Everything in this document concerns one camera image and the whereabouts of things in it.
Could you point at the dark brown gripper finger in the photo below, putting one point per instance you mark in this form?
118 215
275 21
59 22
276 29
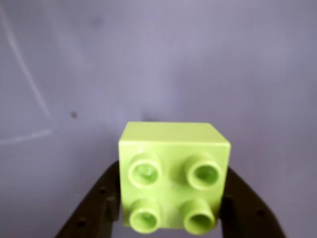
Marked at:
96 205
247 213

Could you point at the green lego block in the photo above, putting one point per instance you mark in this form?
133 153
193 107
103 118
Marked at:
173 153

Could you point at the grey rubber mat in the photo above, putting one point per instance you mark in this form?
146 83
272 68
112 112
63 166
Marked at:
173 62

